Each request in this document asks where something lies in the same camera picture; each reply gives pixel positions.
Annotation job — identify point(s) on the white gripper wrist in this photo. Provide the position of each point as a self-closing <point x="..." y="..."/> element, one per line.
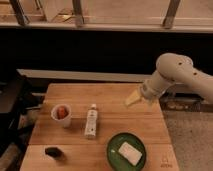
<point x="148" y="91"/>

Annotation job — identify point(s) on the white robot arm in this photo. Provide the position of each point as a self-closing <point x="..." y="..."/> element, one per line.
<point x="171" y="69"/>

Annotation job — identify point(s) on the white sponge block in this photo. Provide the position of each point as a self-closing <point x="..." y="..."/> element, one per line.
<point x="130" y="153"/>

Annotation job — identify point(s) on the green plate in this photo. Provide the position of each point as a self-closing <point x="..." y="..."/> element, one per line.
<point x="116" y="160"/>

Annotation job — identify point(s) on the orange object in cup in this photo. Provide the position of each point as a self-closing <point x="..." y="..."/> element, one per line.
<point x="61" y="112"/>

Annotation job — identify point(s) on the small black object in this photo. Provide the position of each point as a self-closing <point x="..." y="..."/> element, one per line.
<point x="53" y="152"/>

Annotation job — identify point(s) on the black chair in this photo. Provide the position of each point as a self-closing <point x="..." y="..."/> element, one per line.
<point x="14" y="100"/>

